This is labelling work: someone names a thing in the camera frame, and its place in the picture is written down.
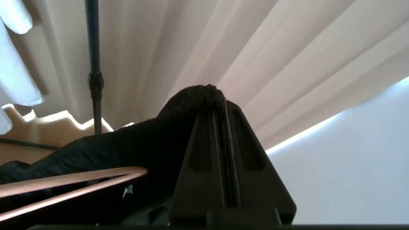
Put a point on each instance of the black garment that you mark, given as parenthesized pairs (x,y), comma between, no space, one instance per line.
(128,147)

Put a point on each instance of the white printed t-shirt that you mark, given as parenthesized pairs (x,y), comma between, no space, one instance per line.
(16,80)

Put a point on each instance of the black clothes rack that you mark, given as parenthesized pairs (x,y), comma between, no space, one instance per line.
(95,80)

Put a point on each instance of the pink clothes hanger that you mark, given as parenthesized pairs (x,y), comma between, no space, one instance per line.
(64,180)

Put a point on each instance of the beige curtain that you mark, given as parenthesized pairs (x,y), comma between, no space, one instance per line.
(223,38)

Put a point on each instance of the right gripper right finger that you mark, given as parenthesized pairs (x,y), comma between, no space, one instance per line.
(259,179)

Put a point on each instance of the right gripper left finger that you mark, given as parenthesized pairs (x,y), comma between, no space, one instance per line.
(198,179)

